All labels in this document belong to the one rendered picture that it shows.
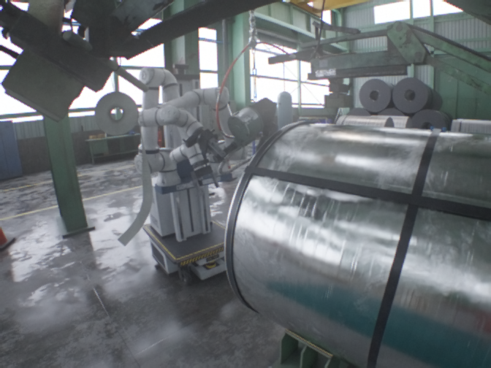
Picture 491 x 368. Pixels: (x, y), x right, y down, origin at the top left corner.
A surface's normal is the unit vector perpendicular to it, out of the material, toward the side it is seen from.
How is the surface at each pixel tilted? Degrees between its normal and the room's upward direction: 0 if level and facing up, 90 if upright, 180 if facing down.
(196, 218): 90
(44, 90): 91
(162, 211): 90
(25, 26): 90
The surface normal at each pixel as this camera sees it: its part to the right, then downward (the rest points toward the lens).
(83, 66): 0.72, 0.15
